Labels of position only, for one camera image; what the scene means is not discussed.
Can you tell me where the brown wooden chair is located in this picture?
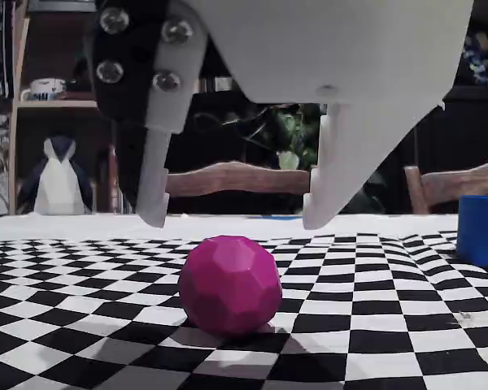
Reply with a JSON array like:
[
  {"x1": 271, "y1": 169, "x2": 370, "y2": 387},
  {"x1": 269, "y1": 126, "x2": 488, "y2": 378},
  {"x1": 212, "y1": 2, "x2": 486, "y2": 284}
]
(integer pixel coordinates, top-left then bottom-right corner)
[
  {"x1": 164, "y1": 161, "x2": 312, "y2": 204},
  {"x1": 404, "y1": 157, "x2": 488, "y2": 215}
]

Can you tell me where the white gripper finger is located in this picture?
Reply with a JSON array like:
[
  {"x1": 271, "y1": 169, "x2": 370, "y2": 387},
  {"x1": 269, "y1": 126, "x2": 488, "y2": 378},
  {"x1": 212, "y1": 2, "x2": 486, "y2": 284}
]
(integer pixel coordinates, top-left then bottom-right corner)
[
  {"x1": 302, "y1": 101, "x2": 445, "y2": 231},
  {"x1": 91, "y1": 0, "x2": 209, "y2": 229}
]

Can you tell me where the wooden shelf unit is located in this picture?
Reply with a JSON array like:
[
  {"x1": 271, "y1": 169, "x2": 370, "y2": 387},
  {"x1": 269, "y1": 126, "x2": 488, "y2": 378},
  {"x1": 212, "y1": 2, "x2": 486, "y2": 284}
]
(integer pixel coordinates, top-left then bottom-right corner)
[{"x1": 7, "y1": 0, "x2": 121, "y2": 216}]

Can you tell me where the checkerboard print white sheet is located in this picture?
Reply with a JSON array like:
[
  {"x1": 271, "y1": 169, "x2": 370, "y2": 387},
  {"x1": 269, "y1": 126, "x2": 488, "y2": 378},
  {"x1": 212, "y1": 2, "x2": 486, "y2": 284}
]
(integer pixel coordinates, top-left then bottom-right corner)
[{"x1": 0, "y1": 213, "x2": 488, "y2": 390}]

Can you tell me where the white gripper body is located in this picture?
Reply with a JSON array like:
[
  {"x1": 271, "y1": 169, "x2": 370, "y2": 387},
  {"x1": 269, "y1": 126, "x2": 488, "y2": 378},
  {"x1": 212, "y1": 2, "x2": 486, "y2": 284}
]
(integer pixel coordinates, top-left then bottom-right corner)
[{"x1": 188, "y1": 0, "x2": 476, "y2": 107}]

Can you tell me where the white and blue mug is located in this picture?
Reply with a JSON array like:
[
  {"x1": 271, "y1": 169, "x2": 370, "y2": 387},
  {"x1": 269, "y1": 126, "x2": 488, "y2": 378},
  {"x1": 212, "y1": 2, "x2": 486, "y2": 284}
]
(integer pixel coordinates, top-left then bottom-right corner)
[{"x1": 20, "y1": 78, "x2": 68, "y2": 102}]

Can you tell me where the green leafy plant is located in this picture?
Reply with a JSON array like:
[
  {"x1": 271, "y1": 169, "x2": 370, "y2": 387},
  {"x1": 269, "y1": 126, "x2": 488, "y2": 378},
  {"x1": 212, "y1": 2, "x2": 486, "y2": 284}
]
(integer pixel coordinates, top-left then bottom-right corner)
[{"x1": 223, "y1": 103, "x2": 325, "y2": 171}]

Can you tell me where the paper penguin figure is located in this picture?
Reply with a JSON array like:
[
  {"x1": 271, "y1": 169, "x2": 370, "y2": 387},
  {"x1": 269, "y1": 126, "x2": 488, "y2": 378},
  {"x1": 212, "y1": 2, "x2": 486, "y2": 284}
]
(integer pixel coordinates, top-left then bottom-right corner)
[{"x1": 18, "y1": 136, "x2": 98, "y2": 215}]

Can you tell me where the blue patterned ornament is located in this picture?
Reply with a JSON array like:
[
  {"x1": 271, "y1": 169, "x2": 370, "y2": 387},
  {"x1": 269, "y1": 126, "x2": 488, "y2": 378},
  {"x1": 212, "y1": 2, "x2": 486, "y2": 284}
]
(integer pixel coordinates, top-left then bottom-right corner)
[{"x1": 461, "y1": 32, "x2": 488, "y2": 89}]

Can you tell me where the pink faceted ball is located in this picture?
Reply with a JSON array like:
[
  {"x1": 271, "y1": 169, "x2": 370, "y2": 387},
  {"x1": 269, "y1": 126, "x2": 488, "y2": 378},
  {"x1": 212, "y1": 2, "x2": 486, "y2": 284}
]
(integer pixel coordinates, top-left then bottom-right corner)
[{"x1": 177, "y1": 235, "x2": 283, "y2": 337}]

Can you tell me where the blue round box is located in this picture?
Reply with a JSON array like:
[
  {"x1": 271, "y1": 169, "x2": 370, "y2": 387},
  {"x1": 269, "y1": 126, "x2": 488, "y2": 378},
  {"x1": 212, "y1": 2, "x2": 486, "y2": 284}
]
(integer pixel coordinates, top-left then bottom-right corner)
[{"x1": 455, "y1": 194, "x2": 488, "y2": 271}]

